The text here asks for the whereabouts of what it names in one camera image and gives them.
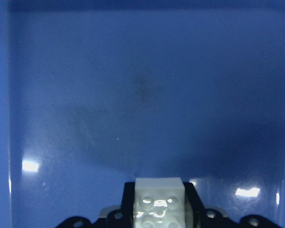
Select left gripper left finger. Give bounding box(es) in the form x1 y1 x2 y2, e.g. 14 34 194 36
56 182 135 228

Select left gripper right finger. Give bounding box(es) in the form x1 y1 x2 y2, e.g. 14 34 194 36
183 182 280 228

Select white block with studs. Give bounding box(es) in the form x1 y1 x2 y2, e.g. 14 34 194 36
133 177 186 228

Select blue plastic tray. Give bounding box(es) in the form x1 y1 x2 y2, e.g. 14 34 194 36
0 0 285 228

